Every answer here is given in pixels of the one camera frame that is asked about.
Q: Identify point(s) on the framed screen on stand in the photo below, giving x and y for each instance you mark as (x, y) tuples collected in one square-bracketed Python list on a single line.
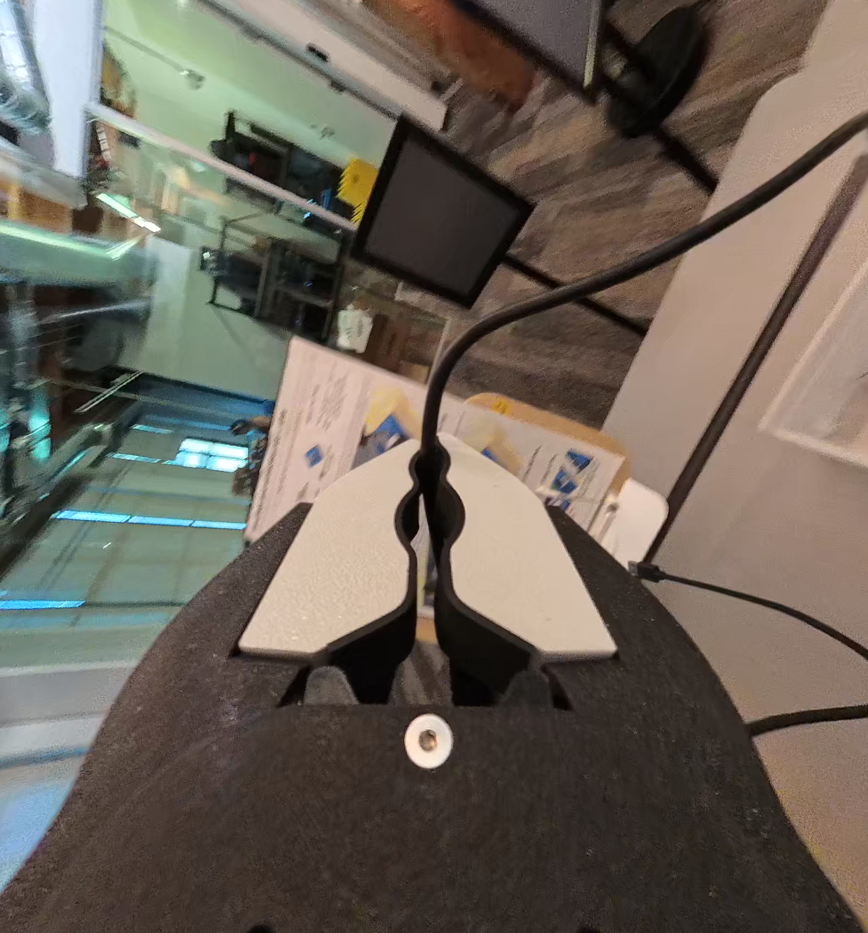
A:
[(543, 36)]

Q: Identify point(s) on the printed instruction sheet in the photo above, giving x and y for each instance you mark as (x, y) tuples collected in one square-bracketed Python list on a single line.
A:
[(317, 408)]

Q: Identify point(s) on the white stand base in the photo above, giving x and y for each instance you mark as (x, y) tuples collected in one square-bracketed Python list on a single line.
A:
[(642, 517)]

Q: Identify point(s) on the wooden ceiling beam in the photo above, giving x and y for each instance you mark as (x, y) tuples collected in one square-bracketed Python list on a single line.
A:
[(470, 44)]

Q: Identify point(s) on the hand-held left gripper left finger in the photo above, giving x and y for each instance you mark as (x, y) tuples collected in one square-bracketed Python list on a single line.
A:
[(332, 576)]

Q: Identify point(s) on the black round floor base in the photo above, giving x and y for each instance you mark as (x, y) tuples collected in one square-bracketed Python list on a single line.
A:
[(656, 73)]

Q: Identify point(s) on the black monitor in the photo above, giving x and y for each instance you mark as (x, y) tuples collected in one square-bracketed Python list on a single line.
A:
[(441, 211)]

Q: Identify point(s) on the instruction sheet on stand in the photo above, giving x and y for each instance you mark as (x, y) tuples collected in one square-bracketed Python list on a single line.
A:
[(550, 423)]

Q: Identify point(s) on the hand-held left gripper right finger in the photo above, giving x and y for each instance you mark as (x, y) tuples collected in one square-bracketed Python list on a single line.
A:
[(529, 576)]

